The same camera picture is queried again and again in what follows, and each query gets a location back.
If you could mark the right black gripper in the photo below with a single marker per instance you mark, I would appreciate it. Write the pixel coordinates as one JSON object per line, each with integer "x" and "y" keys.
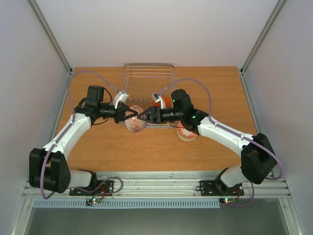
{"x": 156, "y": 115}

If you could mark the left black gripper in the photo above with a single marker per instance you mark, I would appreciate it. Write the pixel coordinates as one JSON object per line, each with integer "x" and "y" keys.
{"x": 121, "y": 116}

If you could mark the blue patterned bowl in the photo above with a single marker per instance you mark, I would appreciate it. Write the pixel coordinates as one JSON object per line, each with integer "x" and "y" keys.
{"x": 133, "y": 124}

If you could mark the wire dish rack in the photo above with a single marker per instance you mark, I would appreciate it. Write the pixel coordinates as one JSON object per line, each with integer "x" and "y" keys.
{"x": 141, "y": 80}

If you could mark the red patterned bowl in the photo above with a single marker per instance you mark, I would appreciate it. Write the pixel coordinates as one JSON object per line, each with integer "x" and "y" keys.
{"x": 180, "y": 129}

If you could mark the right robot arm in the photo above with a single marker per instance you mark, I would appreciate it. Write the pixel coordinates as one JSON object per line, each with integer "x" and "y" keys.
{"x": 256, "y": 153}

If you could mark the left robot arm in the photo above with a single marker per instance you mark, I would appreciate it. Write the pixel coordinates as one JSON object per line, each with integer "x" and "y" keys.
{"x": 48, "y": 167}

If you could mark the white bowl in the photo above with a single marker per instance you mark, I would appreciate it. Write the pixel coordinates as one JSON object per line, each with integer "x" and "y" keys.
{"x": 187, "y": 138}

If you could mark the left circuit board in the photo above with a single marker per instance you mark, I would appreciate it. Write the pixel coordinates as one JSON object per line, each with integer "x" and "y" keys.
{"x": 94, "y": 201}

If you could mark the circuit board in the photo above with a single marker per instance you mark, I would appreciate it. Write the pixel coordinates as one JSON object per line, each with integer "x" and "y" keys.
{"x": 94, "y": 201}
{"x": 228, "y": 200}

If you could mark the right circuit board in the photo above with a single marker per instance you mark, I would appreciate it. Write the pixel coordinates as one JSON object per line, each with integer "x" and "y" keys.
{"x": 228, "y": 200}

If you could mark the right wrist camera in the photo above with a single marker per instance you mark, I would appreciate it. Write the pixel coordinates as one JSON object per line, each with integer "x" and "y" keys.
{"x": 158, "y": 101}

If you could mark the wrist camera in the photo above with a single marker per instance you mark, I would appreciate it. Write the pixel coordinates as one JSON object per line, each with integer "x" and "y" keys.
{"x": 158, "y": 101}
{"x": 121, "y": 96}

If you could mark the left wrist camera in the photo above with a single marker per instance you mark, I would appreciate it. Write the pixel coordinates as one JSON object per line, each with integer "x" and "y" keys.
{"x": 121, "y": 96}

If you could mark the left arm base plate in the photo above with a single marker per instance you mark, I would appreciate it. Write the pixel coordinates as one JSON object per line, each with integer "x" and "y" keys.
{"x": 106, "y": 188}

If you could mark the aluminium rail frame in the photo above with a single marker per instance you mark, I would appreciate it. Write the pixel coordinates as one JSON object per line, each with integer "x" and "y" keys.
{"x": 175, "y": 184}

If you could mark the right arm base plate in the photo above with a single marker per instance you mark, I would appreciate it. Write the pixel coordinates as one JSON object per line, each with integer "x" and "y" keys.
{"x": 208, "y": 188}

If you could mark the grey slotted cable duct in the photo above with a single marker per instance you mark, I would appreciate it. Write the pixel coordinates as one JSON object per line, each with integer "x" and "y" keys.
{"x": 112, "y": 203}

